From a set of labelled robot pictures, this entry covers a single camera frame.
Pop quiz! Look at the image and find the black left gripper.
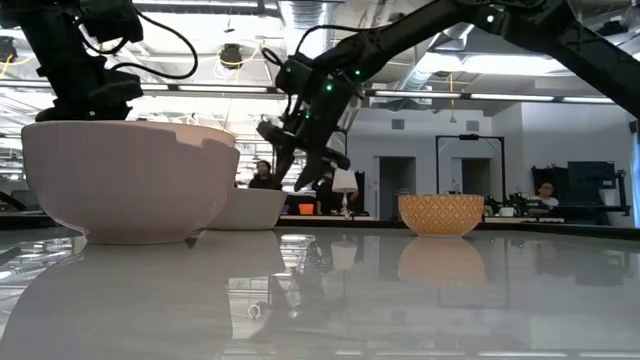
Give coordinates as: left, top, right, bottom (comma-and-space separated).
34, 68, 145, 123

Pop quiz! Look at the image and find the black metal table frame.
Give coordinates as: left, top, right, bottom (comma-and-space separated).
0, 210, 640, 241

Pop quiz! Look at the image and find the long ceiling light strip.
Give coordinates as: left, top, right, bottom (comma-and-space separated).
469, 93, 556, 103
176, 85, 270, 94
373, 90, 462, 100

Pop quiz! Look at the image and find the black rectangular stand frame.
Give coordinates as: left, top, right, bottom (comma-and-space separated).
435, 133, 507, 202

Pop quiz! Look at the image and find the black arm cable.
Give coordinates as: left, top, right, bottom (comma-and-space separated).
260, 23, 374, 67
74, 7, 199, 81

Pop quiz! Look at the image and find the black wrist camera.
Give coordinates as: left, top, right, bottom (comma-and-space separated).
78, 0, 145, 44
274, 51, 317, 97

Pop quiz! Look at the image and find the large pale pink bowl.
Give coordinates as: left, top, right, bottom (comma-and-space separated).
20, 120, 241, 246

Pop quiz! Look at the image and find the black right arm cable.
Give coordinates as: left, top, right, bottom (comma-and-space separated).
260, 23, 374, 67

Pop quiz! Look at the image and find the orange patterned bowl blue inside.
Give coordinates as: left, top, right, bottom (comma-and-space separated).
397, 193, 486, 238

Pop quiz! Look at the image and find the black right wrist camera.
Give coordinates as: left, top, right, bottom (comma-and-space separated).
274, 51, 317, 97

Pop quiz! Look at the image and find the white table lamp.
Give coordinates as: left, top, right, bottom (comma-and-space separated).
331, 168, 359, 219

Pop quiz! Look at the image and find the pale beige bowl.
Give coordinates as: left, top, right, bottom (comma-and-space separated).
148, 121, 237, 150

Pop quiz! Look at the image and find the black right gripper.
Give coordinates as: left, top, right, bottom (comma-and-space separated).
257, 67, 369, 193

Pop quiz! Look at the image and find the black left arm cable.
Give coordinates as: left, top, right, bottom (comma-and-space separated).
74, 7, 199, 81

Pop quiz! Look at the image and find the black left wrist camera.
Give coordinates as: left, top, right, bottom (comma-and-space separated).
78, 0, 145, 44

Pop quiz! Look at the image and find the white bowl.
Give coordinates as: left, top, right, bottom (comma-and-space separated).
206, 187, 289, 232

